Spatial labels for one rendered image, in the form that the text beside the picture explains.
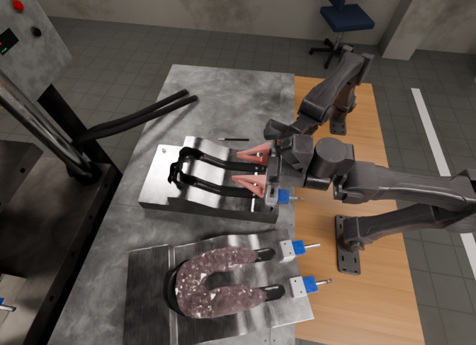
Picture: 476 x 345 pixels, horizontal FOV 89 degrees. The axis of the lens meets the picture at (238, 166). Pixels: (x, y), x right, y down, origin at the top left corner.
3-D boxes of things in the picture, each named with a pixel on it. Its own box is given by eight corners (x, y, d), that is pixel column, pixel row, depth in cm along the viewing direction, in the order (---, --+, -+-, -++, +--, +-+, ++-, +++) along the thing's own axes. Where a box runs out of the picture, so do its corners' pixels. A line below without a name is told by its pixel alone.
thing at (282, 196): (302, 195, 87) (306, 188, 82) (302, 208, 84) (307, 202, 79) (266, 191, 87) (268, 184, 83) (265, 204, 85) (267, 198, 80)
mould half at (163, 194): (278, 164, 101) (282, 144, 90) (275, 224, 87) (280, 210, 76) (162, 152, 105) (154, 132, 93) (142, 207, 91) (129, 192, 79)
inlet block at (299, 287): (326, 273, 76) (332, 270, 71) (332, 290, 73) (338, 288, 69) (286, 280, 75) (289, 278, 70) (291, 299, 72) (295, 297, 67)
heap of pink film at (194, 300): (256, 244, 78) (257, 237, 71) (269, 307, 68) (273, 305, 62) (175, 258, 75) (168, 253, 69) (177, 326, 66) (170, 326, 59)
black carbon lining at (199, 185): (263, 166, 93) (266, 151, 85) (261, 204, 84) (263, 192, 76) (176, 156, 95) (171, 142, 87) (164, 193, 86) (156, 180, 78)
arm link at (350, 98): (346, 114, 107) (356, 78, 77) (332, 107, 109) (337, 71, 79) (354, 102, 107) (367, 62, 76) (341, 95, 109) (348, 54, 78)
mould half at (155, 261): (285, 233, 85) (290, 222, 76) (309, 318, 72) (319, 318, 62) (141, 258, 81) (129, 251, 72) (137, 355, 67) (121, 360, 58)
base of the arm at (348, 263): (347, 267, 72) (371, 271, 71) (342, 206, 83) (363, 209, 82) (338, 272, 79) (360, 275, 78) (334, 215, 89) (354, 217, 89)
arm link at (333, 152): (315, 168, 41) (389, 177, 40) (315, 131, 46) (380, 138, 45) (302, 198, 51) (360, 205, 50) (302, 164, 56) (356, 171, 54)
